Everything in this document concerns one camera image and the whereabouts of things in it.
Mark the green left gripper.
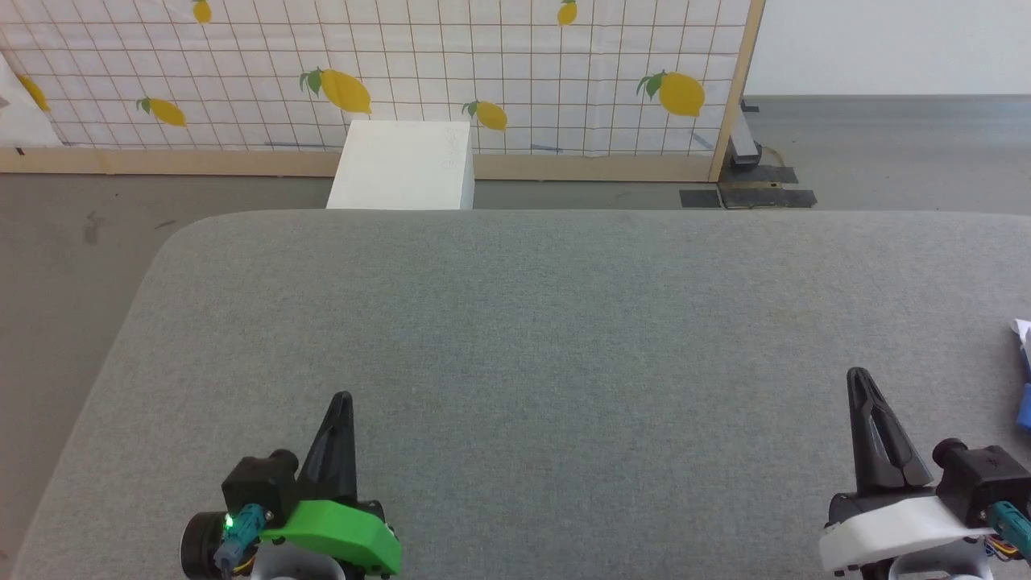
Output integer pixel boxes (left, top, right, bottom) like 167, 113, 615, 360
258, 392, 404, 578

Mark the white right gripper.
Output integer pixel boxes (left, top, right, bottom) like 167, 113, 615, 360
819, 367, 996, 574

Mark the white and blue shirt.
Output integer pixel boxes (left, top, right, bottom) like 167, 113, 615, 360
1010, 319, 1031, 433

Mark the grey fabric padded table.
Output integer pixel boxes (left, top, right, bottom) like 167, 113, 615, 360
8, 209, 1031, 580

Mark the large black floor tape patch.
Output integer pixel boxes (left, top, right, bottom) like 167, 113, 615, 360
716, 164, 819, 210

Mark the white rectangular box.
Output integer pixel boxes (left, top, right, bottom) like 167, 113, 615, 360
325, 120, 475, 211

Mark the lemon-print grid divider screen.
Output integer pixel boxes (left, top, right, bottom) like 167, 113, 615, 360
0, 0, 767, 184

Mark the lemon print grid panel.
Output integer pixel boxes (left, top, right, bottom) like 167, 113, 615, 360
0, 0, 754, 158

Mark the left cable with teal connector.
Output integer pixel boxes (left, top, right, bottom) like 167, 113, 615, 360
213, 503, 271, 571

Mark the cable with teal connector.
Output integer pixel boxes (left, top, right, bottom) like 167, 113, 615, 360
986, 499, 1031, 558
213, 503, 271, 571

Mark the right cable with teal connector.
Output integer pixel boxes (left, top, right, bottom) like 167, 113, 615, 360
986, 499, 1031, 558

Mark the grey metal frame foot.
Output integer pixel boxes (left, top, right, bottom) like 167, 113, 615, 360
728, 103, 763, 168

